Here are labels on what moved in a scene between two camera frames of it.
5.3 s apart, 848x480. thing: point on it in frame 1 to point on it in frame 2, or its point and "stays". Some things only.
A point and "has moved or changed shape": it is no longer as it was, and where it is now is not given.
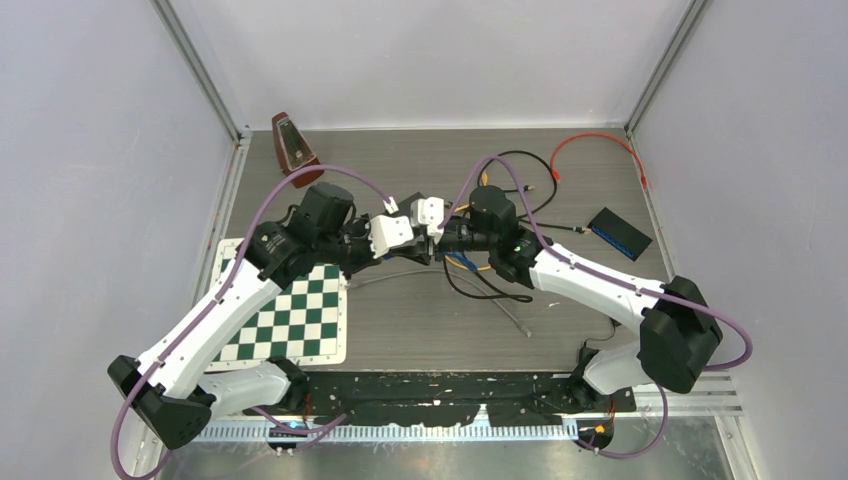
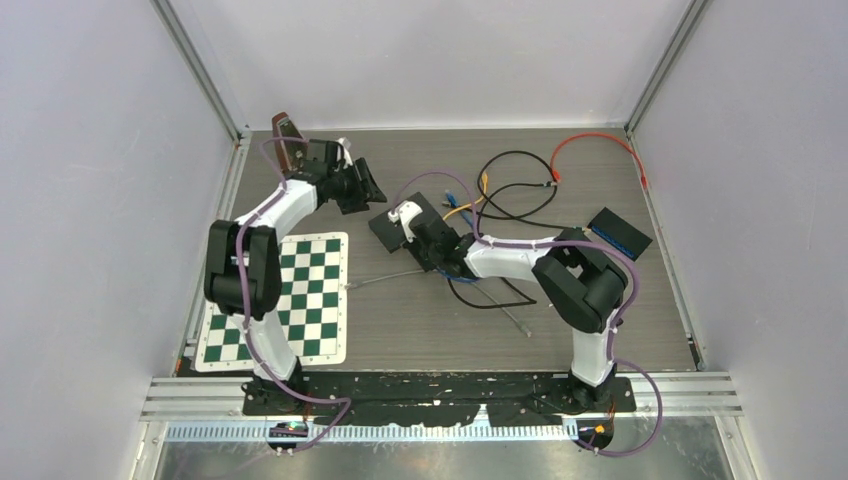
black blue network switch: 620,234 stays
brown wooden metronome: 294,153 stays
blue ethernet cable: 468,263 has moved or changed shape
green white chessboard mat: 307,321 stays
